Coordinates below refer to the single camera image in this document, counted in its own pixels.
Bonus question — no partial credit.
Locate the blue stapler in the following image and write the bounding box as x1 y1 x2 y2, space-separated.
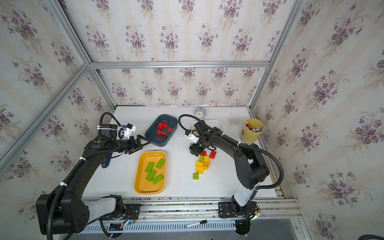
101 153 113 169

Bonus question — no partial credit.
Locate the yellow lego brick pile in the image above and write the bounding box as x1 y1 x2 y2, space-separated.
196 166 204 175

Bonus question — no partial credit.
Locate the white plastic bin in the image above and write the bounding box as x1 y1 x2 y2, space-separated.
185 119 224 136

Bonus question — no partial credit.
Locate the light blue desk clock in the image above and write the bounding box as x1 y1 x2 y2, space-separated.
195 107 207 120

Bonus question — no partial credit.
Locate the dark teal plastic bin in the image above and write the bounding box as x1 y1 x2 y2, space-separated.
145 114 178 147

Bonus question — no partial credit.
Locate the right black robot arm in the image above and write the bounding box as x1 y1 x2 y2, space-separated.
178 114 285 215

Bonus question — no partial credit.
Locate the yellow pen cup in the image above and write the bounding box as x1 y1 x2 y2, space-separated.
241 119 268 143

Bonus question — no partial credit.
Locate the black marker pen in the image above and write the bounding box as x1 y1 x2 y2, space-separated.
185 220 208 228

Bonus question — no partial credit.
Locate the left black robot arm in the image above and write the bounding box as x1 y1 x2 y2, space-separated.
36 112 151 240

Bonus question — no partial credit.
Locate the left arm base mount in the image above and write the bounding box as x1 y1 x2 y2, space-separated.
102 204 141 221

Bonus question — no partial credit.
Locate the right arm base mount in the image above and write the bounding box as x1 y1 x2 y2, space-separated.
218 202 239 219

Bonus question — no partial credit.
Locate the yellow plastic tray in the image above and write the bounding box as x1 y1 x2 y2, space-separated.
134 151 167 195

